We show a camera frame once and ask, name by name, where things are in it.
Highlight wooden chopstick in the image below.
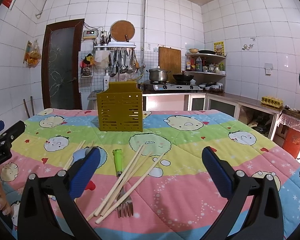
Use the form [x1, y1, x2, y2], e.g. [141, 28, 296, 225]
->
[62, 139, 87, 171]
[86, 153, 151, 221]
[95, 153, 165, 224]
[93, 144, 144, 217]

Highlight green frog handle fork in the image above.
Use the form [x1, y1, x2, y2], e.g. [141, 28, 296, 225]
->
[112, 148, 134, 218]

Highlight light blue spoon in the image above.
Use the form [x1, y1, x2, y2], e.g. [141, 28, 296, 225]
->
[70, 147, 93, 166]

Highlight kitchen counter cabinets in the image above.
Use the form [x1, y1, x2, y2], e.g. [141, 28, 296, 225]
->
[143, 90, 300, 160]

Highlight person's left hand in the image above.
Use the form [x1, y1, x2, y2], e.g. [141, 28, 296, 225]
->
[0, 181, 13, 216]

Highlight hanging snack bag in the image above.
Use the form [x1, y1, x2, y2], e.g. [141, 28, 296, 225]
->
[23, 39, 42, 68]

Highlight dark wooden glass door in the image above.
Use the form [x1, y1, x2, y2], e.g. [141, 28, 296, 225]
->
[41, 19, 84, 110]

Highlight colourful cartoon quilt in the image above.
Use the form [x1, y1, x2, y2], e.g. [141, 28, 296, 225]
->
[0, 108, 300, 239]

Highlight yellow egg tray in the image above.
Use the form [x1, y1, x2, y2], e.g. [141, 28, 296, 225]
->
[261, 96, 283, 109]

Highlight white soap bottle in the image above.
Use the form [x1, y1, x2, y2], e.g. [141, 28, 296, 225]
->
[103, 71, 110, 91]

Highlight yellow perforated utensil holder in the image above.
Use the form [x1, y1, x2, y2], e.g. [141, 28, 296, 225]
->
[97, 81, 143, 132]

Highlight gas stove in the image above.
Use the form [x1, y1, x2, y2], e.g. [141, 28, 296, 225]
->
[143, 81, 201, 93]

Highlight black wok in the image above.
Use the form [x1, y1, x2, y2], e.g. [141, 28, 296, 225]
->
[173, 73, 194, 83]

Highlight corner shelf with bottles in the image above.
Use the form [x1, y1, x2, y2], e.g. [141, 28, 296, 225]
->
[185, 50, 226, 85]

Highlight round wooden board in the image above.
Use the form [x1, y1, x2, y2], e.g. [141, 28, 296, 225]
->
[110, 20, 135, 42]

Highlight steel cooking pot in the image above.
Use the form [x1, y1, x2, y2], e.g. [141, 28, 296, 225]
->
[146, 67, 170, 82]

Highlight rectangular wooden cutting board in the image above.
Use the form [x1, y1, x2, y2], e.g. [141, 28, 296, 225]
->
[158, 47, 181, 81]

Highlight wall meter box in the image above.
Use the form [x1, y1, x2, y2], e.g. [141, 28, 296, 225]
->
[82, 30, 99, 40]

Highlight wall utensil rack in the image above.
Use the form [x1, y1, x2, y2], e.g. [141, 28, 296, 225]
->
[93, 31, 140, 80]

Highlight wall socket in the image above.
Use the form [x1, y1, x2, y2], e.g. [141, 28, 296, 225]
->
[264, 62, 273, 76]

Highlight yellow wall poster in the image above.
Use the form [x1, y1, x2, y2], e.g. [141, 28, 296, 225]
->
[213, 41, 225, 56]

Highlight vertical wall pipe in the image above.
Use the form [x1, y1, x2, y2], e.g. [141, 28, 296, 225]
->
[141, 0, 147, 67]

